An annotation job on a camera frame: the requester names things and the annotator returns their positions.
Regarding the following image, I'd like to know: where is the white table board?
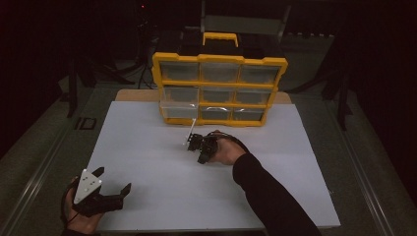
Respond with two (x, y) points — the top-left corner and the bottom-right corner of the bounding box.
(86, 100), (341, 232)

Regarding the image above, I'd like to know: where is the black toolbox with yellow handle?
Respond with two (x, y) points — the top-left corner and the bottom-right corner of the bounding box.
(156, 30), (287, 61)

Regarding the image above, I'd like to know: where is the yellow drawer organizer cabinet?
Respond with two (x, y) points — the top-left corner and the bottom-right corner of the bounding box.
(151, 51), (289, 128)

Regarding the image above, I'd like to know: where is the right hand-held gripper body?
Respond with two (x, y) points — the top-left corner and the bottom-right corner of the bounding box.
(182, 118), (220, 159)

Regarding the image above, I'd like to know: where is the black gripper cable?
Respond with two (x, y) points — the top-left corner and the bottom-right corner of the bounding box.
(209, 130), (251, 154)
(59, 178), (82, 228)

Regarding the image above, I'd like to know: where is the black tripod stand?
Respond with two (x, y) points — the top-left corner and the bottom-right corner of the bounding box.
(122, 0), (158, 90)

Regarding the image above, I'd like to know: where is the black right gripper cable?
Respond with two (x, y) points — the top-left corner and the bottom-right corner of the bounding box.
(209, 130), (251, 154)

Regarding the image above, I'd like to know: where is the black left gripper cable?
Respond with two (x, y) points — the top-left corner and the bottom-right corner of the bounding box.
(59, 178), (82, 228)

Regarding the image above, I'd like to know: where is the person's left hand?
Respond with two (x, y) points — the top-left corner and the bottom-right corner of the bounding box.
(64, 187), (103, 236)

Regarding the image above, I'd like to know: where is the black metal stand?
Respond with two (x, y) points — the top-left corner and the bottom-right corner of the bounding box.
(288, 30), (355, 132)
(65, 55), (136, 120)

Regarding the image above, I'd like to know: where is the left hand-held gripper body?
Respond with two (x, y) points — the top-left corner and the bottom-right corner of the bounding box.
(72, 168), (125, 218)

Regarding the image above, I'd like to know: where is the person's right hand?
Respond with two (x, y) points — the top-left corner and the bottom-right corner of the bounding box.
(209, 130), (250, 166)

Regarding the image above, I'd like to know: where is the clear plastic drawer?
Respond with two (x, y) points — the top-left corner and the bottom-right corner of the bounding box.
(158, 100), (200, 120)

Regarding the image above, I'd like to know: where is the black rectangular floor bracket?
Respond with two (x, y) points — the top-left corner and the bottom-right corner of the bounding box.
(74, 116), (98, 131)

